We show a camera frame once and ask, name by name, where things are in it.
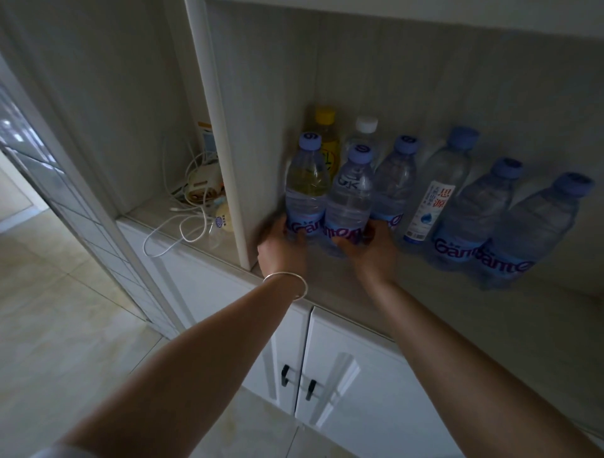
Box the person's left hand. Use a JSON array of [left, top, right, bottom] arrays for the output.
[[257, 218, 310, 283]]

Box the person's right hand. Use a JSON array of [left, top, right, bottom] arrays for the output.
[[332, 221, 400, 287]]

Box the person's right forearm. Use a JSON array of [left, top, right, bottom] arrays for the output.
[[364, 278, 602, 458]]

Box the person's left forearm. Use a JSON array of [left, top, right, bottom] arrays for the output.
[[56, 277, 308, 458]]

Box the round yellow item blue label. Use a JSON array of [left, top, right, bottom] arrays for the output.
[[213, 202, 235, 235]]

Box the white cabinet door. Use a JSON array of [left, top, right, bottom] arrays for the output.
[[117, 221, 313, 417], [294, 306, 468, 458]]

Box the cream charger plug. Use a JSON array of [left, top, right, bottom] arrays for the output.
[[185, 165, 223, 204]]

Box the white-label blue-capped water bottle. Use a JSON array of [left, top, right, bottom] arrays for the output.
[[402, 126, 480, 247]]

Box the yellow-capped drink bottle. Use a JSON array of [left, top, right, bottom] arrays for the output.
[[309, 108, 341, 182]]

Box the white-capped clear bottle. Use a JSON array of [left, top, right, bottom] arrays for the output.
[[344, 116, 379, 163]]

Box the small orange white box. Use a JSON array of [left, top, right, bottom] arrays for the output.
[[197, 121, 219, 163]]

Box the white shelf cabinet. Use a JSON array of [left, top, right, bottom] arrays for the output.
[[106, 0, 604, 458]]

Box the silver bracelet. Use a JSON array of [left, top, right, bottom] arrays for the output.
[[262, 272, 309, 302]]

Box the white cable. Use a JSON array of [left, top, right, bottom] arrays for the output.
[[143, 141, 223, 258]]

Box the glass partition with frame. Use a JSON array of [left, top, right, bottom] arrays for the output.
[[0, 54, 186, 341]]

